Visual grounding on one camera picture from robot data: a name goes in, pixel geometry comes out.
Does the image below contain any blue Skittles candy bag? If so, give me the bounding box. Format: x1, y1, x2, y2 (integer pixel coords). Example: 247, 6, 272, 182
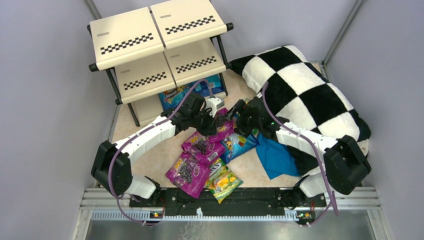
220, 133, 260, 164

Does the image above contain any green Fox's candy bag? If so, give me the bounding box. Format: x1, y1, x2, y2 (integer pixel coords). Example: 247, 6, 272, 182
251, 128, 259, 137

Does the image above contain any blue cloth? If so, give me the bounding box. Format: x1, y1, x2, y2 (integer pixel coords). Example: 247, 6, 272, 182
255, 133, 300, 180

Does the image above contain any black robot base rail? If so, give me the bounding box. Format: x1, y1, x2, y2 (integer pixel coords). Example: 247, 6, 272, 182
129, 187, 327, 217

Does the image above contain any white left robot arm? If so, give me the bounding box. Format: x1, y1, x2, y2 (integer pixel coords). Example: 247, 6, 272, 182
90, 92, 225, 199

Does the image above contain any purple grape candy bag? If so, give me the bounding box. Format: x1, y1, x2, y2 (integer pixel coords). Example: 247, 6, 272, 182
207, 107, 234, 143
165, 152, 211, 199
181, 131, 225, 167

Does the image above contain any black white checkered pillow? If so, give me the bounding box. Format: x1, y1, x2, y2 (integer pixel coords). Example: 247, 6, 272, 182
230, 45, 372, 156

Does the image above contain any cream three-tier shelf rack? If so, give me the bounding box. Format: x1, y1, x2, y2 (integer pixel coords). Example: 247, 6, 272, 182
87, 0, 234, 127

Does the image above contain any blue candy bag on shelf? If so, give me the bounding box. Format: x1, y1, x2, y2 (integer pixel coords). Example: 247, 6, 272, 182
158, 83, 192, 110
193, 74, 225, 97

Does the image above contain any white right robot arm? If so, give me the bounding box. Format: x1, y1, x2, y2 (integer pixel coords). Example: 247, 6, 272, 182
225, 97, 372, 198

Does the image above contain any green yellow candy bag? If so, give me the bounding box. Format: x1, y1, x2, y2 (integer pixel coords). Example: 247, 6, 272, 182
204, 158, 244, 204

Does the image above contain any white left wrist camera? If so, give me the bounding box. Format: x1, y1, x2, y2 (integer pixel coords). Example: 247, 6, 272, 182
205, 96, 225, 117

